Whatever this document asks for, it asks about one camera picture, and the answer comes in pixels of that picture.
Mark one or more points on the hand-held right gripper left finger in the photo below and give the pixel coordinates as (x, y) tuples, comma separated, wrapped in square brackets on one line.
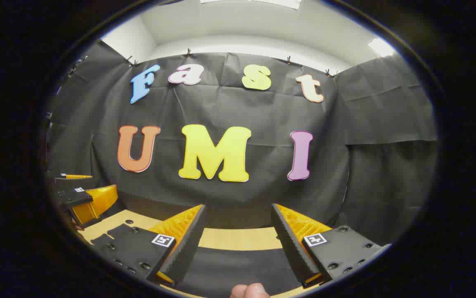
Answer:
[(186, 248)]

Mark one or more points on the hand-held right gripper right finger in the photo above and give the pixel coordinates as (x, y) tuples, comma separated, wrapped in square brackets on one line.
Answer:
[(291, 248)]

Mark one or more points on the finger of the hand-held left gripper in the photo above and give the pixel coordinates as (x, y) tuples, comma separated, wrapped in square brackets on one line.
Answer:
[(76, 176), (97, 203)]

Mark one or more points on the black backdrop cloth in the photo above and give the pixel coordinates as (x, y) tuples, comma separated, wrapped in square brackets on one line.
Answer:
[(262, 116)]

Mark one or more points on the ceiling light panel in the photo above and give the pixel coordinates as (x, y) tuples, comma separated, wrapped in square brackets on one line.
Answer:
[(380, 46)]

